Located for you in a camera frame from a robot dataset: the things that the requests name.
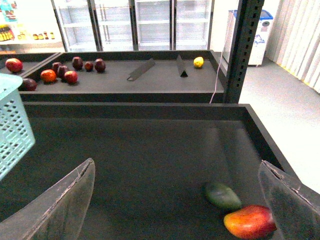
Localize black triangular divider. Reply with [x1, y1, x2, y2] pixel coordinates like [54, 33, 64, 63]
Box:
[176, 54, 188, 78]
[126, 58, 156, 82]

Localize dark green avocado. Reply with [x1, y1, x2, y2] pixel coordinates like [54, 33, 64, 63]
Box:
[203, 182, 242, 211]

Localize small brown red fruit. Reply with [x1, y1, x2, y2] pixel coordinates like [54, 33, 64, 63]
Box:
[84, 61, 94, 72]

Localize small red apple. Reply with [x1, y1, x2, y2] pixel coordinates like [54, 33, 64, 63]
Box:
[64, 70, 78, 84]

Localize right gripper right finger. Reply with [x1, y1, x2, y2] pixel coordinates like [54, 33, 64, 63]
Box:
[258, 160, 320, 240]

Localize glass door display fridges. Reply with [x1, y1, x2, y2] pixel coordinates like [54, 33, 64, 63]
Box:
[51, 0, 214, 52]

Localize black near display tray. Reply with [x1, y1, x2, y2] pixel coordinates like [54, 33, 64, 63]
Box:
[0, 102, 295, 240]

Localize light teal plastic basket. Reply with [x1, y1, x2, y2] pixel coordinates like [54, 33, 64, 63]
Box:
[0, 73, 35, 179]

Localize black far left tray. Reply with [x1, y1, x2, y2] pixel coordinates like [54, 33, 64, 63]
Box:
[0, 52, 58, 76]

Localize dark maroon fruit tall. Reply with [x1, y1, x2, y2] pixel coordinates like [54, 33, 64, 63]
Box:
[72, 56, 84, 71]

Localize pink white cable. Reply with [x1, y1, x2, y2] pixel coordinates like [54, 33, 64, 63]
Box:
[209, 9, 236, 104]

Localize black perforated shelf post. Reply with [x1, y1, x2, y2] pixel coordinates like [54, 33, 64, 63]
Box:
[223, 0, 265, 104]

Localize black triangular divider left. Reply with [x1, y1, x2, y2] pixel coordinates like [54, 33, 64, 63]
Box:
[126, 58, 156, 82]

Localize dark maroon fruit right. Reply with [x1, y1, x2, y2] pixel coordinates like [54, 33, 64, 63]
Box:
[94, 58, 106, 73]

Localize dark maroon fruit back left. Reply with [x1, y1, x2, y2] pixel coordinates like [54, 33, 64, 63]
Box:
[52, 62, 62, 75]

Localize black far display tray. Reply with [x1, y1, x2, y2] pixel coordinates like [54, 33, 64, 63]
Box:
[20, 50, 226, 104]

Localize white chest freezer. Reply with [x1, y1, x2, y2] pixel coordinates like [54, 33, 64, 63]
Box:
[222, 9, 274, 66]

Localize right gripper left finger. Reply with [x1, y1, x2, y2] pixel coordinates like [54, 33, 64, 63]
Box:
[0, 158, 96, 240]

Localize dark purple fruit front left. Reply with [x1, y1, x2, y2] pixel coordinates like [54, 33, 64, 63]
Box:
[18, 78, 38, 92]

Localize dark maroon fruit middle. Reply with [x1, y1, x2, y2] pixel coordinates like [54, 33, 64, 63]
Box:
[57, 65, 69, 81]

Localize red orange mango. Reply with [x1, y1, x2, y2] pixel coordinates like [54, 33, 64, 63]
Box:
[223, 205, 277, 240]

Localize red fruit far left tray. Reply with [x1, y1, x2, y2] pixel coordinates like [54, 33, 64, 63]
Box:
[5, 58, 23, 73]

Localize black display tray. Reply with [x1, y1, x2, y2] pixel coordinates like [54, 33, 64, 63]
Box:
[0, 102, 295, 240]
[20, 50, 226, 104]

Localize yellow lemon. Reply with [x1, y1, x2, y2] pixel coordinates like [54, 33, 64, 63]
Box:
[193, 56, 204, 69]

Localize black triangular divider right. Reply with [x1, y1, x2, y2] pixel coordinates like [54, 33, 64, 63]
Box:
[176, 54, 188, 78]

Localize orange red fruit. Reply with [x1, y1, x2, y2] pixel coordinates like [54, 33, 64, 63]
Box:
[40, 69, 57, 84]

